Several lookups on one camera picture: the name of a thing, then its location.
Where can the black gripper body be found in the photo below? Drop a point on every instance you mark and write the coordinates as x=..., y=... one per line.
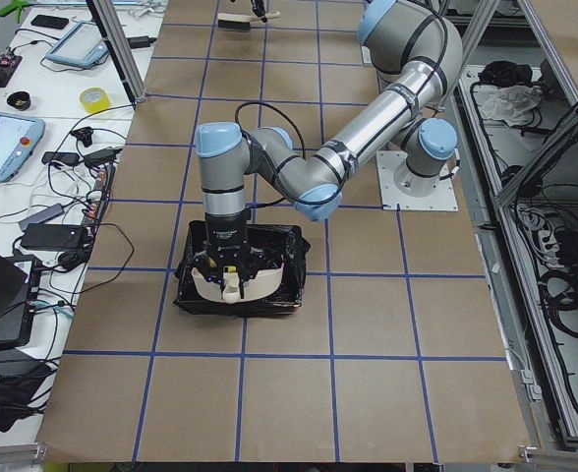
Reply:
x=226, y=237
x=258, y=7

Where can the beige hand brush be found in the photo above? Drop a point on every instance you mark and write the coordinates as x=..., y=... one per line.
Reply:
x=243, y=22

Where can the beige plastic dustpan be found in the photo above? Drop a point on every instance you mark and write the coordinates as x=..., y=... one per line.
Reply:
x=263, y=284

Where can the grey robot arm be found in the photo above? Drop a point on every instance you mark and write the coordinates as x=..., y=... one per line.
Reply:
x=420, y=53

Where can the black lined trash bin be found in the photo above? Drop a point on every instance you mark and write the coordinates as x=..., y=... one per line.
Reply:
x=286, y=241

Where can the power strip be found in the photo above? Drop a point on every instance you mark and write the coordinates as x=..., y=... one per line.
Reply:
x=100, y=196

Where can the blue teach pendant far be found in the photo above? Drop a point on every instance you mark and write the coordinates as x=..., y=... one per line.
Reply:
x=81, y=46

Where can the blue teach pendant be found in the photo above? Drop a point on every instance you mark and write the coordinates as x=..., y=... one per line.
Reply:
x=19, y=136
x=81, y=46

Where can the yellow tape roll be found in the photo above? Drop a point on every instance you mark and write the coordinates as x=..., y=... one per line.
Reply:
x=94, y=100

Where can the black power adapter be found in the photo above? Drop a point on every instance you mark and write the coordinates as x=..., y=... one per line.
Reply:
x=53, y=237

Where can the black smartphone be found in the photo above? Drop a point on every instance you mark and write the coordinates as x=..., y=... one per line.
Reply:
x=49, y=22

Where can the black laptop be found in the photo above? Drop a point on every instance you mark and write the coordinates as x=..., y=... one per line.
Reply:
x=19, y=284

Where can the blue teach pendant near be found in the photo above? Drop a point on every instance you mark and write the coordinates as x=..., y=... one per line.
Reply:
x=19, y=136

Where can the aluminium frame post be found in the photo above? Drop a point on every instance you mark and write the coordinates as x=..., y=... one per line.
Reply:
x=111, y=30

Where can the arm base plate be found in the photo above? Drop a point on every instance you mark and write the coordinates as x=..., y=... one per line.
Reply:
x=400, y=189

